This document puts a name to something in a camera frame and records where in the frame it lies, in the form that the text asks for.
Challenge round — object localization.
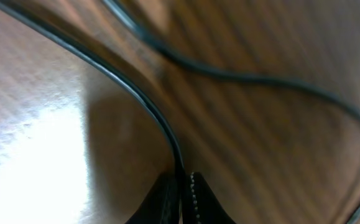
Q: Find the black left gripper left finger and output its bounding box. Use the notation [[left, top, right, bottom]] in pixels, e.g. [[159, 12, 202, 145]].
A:
[[126, 173, 180, 224]]

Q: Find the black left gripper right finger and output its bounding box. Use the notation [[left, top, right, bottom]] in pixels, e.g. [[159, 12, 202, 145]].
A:
[[182, 172, 235, 224]]

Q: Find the short black usb cable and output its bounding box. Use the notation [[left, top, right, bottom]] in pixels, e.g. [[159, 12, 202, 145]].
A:
[[0, 0, 360, 224]]

